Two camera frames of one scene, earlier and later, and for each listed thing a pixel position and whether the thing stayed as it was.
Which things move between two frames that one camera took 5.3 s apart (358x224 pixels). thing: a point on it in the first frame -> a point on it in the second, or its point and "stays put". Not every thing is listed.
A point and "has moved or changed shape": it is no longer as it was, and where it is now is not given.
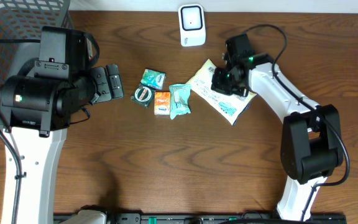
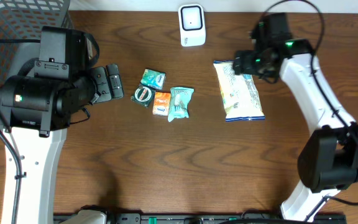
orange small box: x=162 y=101 stays put
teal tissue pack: x=153 y=78 stays put
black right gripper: x=216 y=85 -> x=242 y=62
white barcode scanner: x=192 y=24 stays put
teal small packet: x=179 y=99 has moved or changed shape
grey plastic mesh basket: x=12 y=19 stays put
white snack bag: x=227 y=107 has moved or changed shape
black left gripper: x=97 y=83 stays put
